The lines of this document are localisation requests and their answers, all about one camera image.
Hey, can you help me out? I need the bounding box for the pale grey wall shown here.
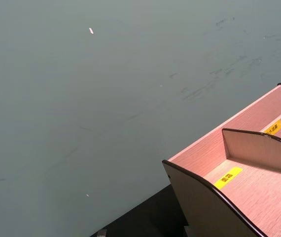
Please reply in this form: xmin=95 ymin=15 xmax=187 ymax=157
xmin=0 ymin=0 xmax=281 ymax=237

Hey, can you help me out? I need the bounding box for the pink wooden divided organizer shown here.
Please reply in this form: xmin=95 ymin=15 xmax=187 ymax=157
xmin=162 ymin=80 xmax=281 ymax=237

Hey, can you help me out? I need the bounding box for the large yellow printed label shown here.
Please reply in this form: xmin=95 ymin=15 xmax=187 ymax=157
xmin=213 ymin=166 xmax=244 ymax=191

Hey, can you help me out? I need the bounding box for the black table cloth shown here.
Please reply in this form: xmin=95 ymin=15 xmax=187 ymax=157
xmin=88 ymin=184 xmax=189 ymax=237

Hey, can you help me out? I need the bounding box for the small yellow printed label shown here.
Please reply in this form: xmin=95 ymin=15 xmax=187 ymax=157
xmin=262 ymin=119 xmax=281 ymax=137

